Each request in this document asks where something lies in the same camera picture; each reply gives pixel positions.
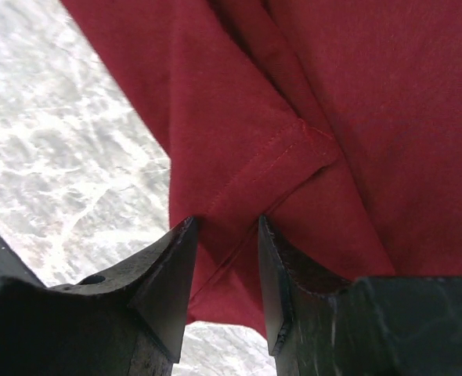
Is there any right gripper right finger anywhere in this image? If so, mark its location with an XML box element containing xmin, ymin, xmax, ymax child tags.
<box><xmin>258</xmin><ymin>217</ymin><xmax>462</xmax><ymax>375</ymax></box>

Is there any dark red t-shirt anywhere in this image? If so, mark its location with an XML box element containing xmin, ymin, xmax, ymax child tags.
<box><xmin>65</xmin><ymin>1</ymin><xmax>462</xmax><ymax>333</ymax></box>

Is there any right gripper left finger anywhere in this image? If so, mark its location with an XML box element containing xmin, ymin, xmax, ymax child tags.
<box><xmin>0</xmin><ymin>218</ymin><xmax>197</xmax><ymax>375</ymax></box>

